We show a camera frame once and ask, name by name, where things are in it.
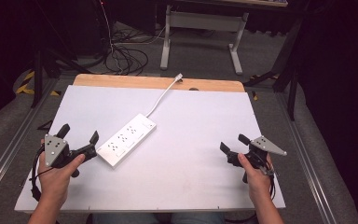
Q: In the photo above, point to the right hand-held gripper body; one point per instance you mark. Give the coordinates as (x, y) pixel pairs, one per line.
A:
(262, 149)

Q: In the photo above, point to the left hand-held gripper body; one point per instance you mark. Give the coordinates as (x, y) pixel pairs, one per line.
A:
(55, 149)

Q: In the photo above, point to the person's left hand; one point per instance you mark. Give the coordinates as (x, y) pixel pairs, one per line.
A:
(56, 179)

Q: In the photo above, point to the person's right hand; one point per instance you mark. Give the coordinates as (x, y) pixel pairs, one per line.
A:
(256, 180)

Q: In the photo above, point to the white power strip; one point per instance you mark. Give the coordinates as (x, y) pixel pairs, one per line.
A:
(126, 140)

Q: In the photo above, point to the white board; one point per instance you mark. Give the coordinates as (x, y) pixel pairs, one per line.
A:
(180, 161)

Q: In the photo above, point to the yellow black floor tape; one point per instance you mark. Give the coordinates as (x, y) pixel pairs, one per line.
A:
(26, 85)

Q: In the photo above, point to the black metal stand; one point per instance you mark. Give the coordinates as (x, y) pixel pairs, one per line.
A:
(287, 77)
(38, 77)

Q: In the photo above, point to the aluminium rail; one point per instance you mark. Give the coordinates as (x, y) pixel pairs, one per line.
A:
(304, 161)
(18, 137)

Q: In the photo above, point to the white metal desk frame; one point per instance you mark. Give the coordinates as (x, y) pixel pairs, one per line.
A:
(203, 21)

